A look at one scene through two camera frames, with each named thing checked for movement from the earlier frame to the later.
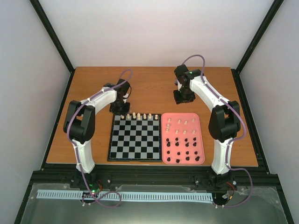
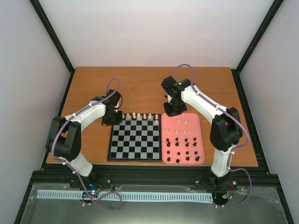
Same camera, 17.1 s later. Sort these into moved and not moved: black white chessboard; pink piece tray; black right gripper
Moved: black right gripper
Not moved: pink piece tray; black white chessboard
